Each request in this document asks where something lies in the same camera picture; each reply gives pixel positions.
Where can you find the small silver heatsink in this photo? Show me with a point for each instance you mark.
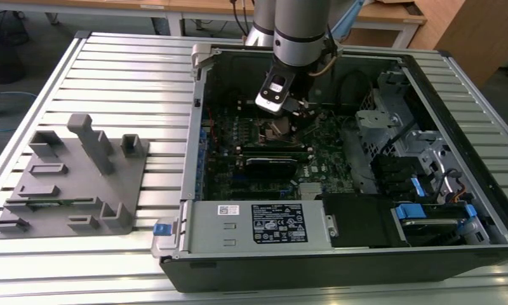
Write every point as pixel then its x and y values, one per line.
pixel 310 188

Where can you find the black round stool base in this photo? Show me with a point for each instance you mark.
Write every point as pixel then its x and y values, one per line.
pixel 5 71

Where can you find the green RAM stick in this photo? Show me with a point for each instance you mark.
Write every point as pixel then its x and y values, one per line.
pixel 47 203

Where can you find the silver hard disk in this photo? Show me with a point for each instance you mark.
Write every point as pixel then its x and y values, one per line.
pixel 427 224

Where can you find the metal drive cage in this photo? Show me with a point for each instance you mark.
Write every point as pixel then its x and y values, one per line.
pixel 375 119

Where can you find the blue case latch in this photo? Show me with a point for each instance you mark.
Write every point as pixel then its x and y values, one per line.
pixel 160 230

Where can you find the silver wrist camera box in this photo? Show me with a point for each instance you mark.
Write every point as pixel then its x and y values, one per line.
pixel 275 92

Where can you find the silver chassis bracket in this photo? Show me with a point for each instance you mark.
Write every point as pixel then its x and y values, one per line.
pixel 427 143

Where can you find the green motherboard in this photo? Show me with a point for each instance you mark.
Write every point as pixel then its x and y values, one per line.
pixel 330 159

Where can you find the CPU socket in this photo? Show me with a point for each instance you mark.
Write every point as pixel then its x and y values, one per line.
pixel 263 139

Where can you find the black RAM slot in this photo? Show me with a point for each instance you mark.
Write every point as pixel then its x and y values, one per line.
pixel 288 153
pixel 288 147

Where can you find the black disk bay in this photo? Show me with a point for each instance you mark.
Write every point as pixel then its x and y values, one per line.
pixel 395 171

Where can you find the grey case hinge latch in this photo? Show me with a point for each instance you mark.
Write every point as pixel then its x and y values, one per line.
pixel 200 52

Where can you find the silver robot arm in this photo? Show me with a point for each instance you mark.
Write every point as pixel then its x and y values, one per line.
pixel 298 31

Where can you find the blue plastic clip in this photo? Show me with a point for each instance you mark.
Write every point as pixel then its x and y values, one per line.
pixel 416 187
pixel 471 211

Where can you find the pale blue teach pendant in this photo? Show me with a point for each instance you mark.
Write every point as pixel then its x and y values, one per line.
pixel 347 16

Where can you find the black PC case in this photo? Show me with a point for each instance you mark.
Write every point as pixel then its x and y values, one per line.
pixel 279 273

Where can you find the blue disk carrier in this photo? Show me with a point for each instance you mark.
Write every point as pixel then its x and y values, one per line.
pixel 408 211

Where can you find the black plastic shroud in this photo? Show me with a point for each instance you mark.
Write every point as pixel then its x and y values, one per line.
pixel 355 222

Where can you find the black mesh bin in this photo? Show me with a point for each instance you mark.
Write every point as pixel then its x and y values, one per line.
pixel 4 31

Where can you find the grey parts rack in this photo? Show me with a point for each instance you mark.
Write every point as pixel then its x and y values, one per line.
pixel 88 190

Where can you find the silver CPU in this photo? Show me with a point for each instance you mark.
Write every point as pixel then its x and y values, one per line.
pixel 279 127

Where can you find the black graphics card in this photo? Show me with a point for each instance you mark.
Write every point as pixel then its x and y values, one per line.
pixel 271 168

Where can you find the grey power supply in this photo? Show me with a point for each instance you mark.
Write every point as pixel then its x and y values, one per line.
pixel 211 228

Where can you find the wooden cabinet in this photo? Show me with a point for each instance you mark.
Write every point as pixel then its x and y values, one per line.
pixel 483 31

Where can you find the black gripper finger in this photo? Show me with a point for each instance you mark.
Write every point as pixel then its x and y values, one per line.
pixel 295 127

